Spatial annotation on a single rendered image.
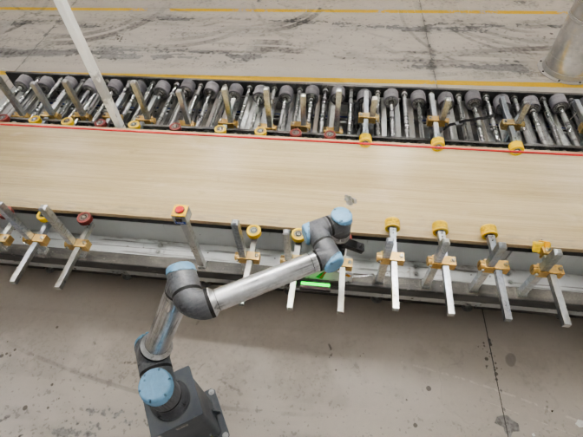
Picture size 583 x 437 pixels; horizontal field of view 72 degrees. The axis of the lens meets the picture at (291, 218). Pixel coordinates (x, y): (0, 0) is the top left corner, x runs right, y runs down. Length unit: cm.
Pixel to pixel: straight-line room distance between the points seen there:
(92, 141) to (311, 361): 209
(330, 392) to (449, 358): 82
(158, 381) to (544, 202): 223
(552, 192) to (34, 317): 354
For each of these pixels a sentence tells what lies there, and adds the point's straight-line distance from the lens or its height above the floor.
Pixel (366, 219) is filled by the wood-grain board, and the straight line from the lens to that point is 230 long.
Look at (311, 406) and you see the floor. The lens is 278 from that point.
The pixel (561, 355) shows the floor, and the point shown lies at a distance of 331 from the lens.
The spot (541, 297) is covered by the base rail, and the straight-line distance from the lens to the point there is 256.
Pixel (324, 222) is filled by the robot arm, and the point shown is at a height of 137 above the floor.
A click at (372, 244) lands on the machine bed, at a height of 76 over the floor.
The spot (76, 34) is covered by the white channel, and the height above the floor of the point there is 156.
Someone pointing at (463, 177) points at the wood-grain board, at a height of 90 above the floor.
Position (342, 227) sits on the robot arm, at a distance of 170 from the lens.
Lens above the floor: 272
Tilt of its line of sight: 53 degrees down
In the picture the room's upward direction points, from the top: 4 degrees counter-clockwise
